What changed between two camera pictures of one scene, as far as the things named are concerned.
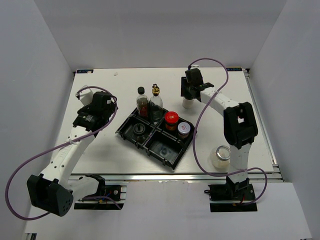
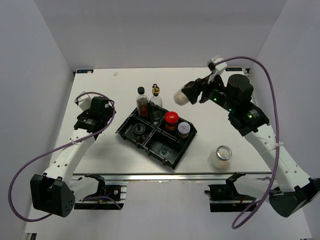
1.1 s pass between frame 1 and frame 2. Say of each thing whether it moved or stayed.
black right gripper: moved
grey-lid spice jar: stayed
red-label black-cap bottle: stayed
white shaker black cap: moved
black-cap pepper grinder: stayed
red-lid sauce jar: stayed
